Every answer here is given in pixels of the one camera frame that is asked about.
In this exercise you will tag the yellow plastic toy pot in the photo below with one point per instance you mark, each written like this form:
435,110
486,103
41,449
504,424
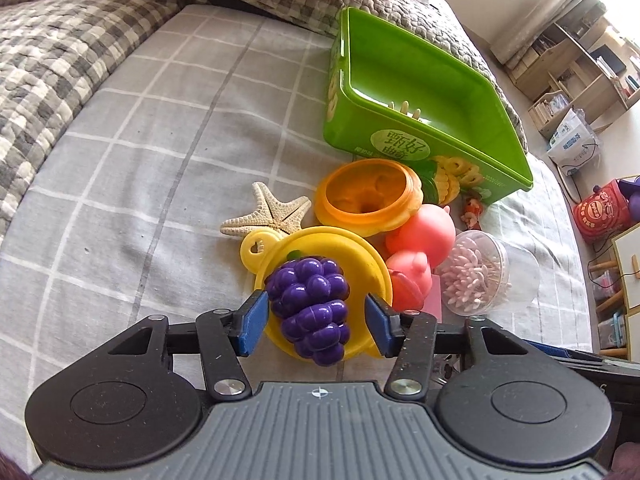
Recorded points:
263,250

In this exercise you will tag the grey checked pillow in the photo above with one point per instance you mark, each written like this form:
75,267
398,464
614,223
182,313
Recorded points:
431,20

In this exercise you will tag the orange plastic pumpkin bowl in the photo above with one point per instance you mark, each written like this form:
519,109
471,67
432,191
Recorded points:
369,196

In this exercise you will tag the beige starfish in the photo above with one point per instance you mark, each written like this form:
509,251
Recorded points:
270,213

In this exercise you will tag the grey checked quilt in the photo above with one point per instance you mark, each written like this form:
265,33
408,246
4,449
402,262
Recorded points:
54,55

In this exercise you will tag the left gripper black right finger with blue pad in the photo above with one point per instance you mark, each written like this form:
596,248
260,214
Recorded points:
510,404

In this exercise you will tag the red lantern bag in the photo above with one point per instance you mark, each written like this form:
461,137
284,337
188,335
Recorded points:
602,213

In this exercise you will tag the wooden desk shelf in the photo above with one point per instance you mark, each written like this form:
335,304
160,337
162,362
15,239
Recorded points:
577,65

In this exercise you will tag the pink toy pig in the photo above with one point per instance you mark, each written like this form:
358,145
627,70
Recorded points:
414,251

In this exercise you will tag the white paper bag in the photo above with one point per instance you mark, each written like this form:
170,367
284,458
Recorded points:
573,144

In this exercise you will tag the beige curtain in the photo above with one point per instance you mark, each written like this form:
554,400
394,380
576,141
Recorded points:
512,43

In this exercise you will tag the green plastic storage bin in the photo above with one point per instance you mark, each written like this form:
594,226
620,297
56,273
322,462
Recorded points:
464,141

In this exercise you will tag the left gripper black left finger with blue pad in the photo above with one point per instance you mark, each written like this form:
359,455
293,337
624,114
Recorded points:
146,391

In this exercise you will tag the clear cotton swab jar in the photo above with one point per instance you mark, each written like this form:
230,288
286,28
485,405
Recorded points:
484,274

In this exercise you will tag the translucent tan rubber hand toy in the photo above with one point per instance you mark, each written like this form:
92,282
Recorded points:
405,110

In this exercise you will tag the small red figurine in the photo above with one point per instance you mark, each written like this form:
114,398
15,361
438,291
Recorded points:
472,210

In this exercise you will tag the purple toy grapes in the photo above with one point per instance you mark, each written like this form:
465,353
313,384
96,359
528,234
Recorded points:
308,296

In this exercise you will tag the grey grid bed sheet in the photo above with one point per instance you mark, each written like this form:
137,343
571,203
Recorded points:
122,220

